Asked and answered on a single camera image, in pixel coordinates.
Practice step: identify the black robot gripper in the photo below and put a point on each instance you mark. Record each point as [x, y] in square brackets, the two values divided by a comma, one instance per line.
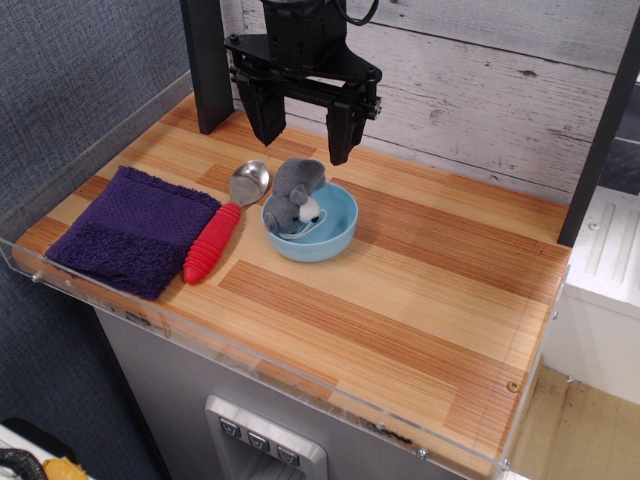
[305, 41]

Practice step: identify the grey plush mouse toy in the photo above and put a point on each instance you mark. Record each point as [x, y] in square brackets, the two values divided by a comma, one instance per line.
[291, 206]

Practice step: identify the red handled metal spoon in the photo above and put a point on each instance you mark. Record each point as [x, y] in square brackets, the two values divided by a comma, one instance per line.
[247, 185]

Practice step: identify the light blue bowl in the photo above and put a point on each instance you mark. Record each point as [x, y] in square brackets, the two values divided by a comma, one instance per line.
[330, 235]

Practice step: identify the purple terry cloth towel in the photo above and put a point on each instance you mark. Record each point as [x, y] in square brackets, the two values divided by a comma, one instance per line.
[136, 234]

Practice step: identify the clear acrylic table guard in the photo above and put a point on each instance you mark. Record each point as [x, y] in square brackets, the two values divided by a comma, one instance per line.
[110, 382]

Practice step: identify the grey cabinet with dispenser panel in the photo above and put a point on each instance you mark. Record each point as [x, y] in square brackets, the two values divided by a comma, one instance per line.
[210, 421]

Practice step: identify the white plastic bin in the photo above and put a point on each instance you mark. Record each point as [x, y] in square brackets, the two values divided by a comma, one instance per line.
[594, 334]

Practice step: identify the yellow object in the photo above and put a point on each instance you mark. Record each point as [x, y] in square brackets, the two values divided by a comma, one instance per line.
[63, 469]

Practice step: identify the black left frame post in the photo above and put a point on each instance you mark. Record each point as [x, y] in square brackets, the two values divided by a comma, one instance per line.
[204, 35]

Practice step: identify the black frame post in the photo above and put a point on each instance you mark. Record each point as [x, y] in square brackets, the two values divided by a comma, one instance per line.
[204, 35]
[610, 120]

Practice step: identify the black right frame post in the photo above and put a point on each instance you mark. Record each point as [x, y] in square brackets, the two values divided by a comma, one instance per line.
[610, 120]

